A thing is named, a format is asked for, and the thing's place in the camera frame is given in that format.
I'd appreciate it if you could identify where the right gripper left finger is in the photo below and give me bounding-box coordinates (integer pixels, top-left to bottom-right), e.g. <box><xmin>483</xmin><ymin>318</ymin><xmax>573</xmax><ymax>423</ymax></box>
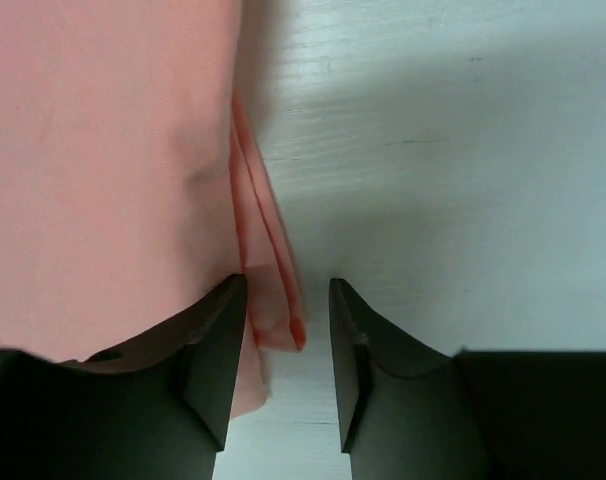
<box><xmin>61</xmin><ymin>274</ymin><xmax>247</xmax><ymax>451</ymax></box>

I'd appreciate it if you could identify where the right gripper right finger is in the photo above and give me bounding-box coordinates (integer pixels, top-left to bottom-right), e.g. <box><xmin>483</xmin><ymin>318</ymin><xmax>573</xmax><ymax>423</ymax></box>
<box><xmin>329</xmin><ymin>278</ymin><xmax>458</xmax><ymax>453</ymax></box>

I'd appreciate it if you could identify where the pink t-shirt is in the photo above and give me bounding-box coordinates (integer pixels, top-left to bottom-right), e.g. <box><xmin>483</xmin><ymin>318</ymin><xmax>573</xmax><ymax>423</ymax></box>
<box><xmin>0</xmin><ymin>1</ymin><xmax>306</xmax><ymax>416</ymax></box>

